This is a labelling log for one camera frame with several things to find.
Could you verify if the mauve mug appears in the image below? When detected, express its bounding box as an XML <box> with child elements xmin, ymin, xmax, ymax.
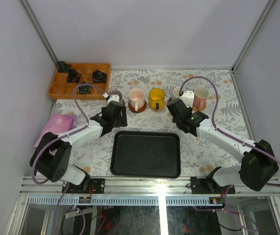
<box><xmin>108</xmin><ymin>90</ymin><xmax>125</xmax><ymax>105</ymax></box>

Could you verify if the blue mug cream inside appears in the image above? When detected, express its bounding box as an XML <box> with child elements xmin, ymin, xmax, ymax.
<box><xmin>172</xmin><ymin>87</ymin><xmax>181</xmax><ymax>99</ymax></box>

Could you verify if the light pink mug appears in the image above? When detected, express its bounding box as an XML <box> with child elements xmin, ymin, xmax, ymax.
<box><xmin>128</xmin><ymin>89</ymin><xmax>145</xmax><ymax>112</ymax></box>

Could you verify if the pink mug cream inside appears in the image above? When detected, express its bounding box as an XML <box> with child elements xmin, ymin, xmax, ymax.
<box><xmin>193</xmin><ymin>87</ymin><xmax>209</xmax><ymax>108</ymax></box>

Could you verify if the yellow glass cup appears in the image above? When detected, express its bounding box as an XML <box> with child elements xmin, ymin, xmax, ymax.
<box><xmin>149</xmin><ymin>88</ymin><xmax>165</xmax><ymax>104</ymax></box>

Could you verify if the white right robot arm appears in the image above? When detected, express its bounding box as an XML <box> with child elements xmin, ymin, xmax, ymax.
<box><xmin>167</xmin><ymin>98</ymin><xmax>279</xmax><ymax>193</ymax></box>

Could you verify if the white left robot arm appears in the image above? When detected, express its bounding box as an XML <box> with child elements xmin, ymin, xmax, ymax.
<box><xmin>29</xmin><ymin>101</ymin><xmax>127</xmax><ymax>193</ymax></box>

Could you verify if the dark rolled fabric bundle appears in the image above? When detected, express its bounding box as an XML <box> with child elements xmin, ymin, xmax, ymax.
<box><xmin>56</xmin><ymin>61</ymin><xmax>71</xmax><ymax>73</ymax></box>
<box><xmin>67</xmin><ymin>69</ymin><xmax>81</xmax><ymax>83</ymax></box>
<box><xmin>92</xmin><ymin>70</ymin><xmax>107</xmax><ymax>83</ymax></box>

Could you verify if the black serving tray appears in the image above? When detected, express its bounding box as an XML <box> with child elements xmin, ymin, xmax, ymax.
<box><xmin>110</xmin><ymin>131</ymin><xmax>181</xmax><ymax>179</ymax></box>

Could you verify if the orange wooden divided tray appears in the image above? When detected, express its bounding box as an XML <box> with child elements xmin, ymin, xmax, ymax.
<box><xmin>48</xmin><ymin>63</ymin><xmax>111</xmax><ymax>100</ymax></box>

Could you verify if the purple patterned cloth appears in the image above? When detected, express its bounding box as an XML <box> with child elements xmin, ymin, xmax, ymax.
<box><xmin>34</xmin><ymin>114</ymin><xmax>77</xmax><ymax>149</ymax></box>

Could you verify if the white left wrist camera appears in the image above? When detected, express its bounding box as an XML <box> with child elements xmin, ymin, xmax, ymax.
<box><xmin>103</xmin><ymin>93</ymin><xmax>120</xmax><ymax>106</ymax></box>

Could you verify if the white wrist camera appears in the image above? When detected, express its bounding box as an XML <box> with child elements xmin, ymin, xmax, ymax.
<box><xmin>103</xmin><ymin>93</ymin><xmax>120</xmax><ymax>106</ymax></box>
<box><xmin>179</xmin><ymin>91</ymin><xmax>195</xmax><ymax>108</ymax></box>

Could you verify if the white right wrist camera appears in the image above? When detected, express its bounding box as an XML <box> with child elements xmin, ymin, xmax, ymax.
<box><xmin>179</xmin><ymin>91</ymin><xmax>195</xmax><ymax>108</ymax></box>

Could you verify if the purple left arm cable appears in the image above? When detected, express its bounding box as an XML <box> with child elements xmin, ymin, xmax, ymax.
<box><xmin>30</xmin><ymin>83</ymin><xmax>107</xmax><ymax>235</ymax></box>

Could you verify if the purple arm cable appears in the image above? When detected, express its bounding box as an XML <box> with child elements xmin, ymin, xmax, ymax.
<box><xmin>30</xmin><ymin>83</ymin><xmax>107</xmax><ymax>235</ymax></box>
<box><xmin>178</xmin><ymin>76</ymin><xmax>280</xmax><ymax>232</ymax></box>

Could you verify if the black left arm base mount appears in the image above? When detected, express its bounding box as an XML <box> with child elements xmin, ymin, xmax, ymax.
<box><xmin>62</xmin><ymin>178</ymin><xmax>105</xmax><ymax>195</ymax></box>

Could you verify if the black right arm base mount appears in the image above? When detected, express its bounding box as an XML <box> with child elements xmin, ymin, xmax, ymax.
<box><xmin>185</xmin><ymin>172</ymin><xmax>228</xmax><ymax>195</ymax></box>

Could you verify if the aluminium front frame rail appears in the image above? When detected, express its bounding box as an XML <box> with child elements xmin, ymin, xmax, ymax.
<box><xmin>19</xmin><ymin>176</ymin><xmax>280</xmax><ymax>196</ymax></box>

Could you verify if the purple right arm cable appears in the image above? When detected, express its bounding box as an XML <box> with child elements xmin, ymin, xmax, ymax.
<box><xmin>178</xmin><ymin>76</ymin><xmax>280</xmax><ymax>232</ymax></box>

